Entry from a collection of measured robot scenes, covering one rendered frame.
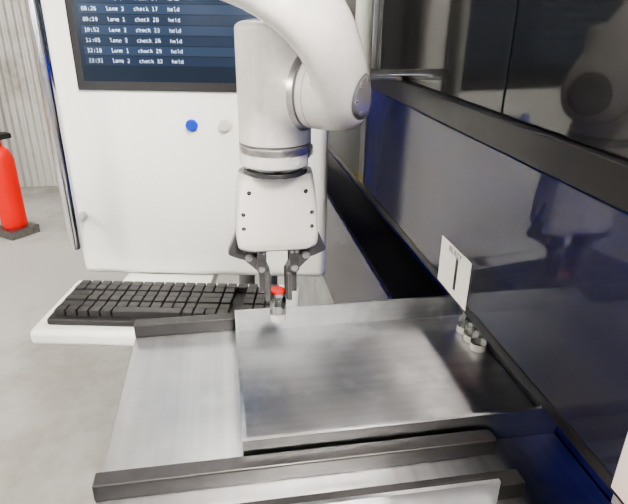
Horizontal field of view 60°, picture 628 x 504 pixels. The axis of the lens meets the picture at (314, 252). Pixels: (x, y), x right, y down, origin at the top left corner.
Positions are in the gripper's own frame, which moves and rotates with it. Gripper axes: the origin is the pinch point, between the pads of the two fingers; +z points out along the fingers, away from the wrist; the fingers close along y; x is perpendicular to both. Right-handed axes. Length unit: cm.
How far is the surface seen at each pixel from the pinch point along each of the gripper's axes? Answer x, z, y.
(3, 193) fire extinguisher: -277, 70, 139
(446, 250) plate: 6.0, -5.9, -20.2
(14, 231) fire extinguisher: -273, 93, 136
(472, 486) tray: 30.1, 6.4, -14.4
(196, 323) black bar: -4.7, 8.1, 11.2
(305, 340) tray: -0.4, 9.6, -3.8
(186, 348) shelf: -1.1, 9.8, 12.5
